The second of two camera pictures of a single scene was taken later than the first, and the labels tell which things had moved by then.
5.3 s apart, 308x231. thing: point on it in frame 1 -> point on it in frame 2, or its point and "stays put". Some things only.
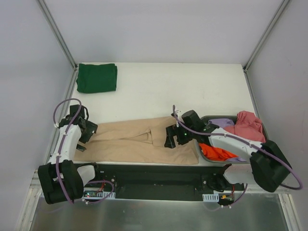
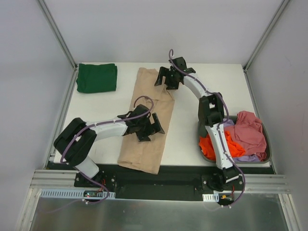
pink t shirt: (247, 125) stays put
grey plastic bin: (207, 118) stays put
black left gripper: (89, 130) -> (149, 125)
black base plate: (159, 182) stays put
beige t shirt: (139, 141) -> (144, 155)
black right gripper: (173, 136) -> (169, 77)
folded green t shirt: (92, 78) stays put
